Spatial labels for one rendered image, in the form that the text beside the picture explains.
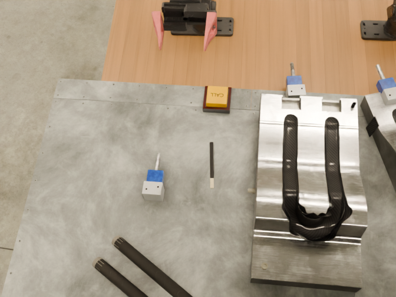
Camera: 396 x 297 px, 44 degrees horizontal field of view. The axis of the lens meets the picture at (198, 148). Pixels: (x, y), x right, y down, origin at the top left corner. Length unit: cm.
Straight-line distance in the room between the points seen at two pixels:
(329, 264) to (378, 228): 19
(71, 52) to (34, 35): 25
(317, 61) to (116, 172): 69
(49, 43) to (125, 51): 120
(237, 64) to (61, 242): 73
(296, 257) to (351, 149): 32
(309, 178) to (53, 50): 180
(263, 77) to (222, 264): 58
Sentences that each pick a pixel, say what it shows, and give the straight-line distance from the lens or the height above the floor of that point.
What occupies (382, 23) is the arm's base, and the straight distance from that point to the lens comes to 170.
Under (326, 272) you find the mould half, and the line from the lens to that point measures 125.
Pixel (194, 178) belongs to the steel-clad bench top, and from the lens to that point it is 136.
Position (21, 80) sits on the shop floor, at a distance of 269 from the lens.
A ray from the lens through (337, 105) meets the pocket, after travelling 142.
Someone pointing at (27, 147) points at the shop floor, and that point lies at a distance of 247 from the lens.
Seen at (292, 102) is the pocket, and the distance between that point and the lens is 141.
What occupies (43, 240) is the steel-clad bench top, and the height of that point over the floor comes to 80.
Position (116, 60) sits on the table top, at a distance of 159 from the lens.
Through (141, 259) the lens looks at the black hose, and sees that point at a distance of 126.
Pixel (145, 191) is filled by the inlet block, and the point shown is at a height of 85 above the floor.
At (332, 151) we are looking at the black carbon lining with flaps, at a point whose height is 88.
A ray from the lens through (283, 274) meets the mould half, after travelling 123.
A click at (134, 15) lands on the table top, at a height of 80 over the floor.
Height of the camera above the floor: 206
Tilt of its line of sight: 64 degrees down
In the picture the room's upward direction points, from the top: 7 degrees counter-clockwise
